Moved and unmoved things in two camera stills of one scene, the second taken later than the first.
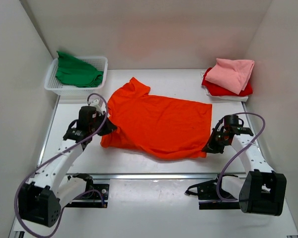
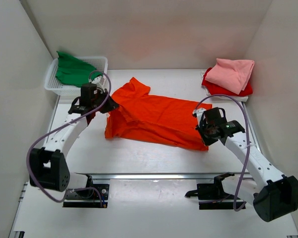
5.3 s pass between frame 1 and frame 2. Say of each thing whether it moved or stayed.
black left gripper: moved
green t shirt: stayed
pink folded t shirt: stayed
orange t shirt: moved
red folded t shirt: stayed
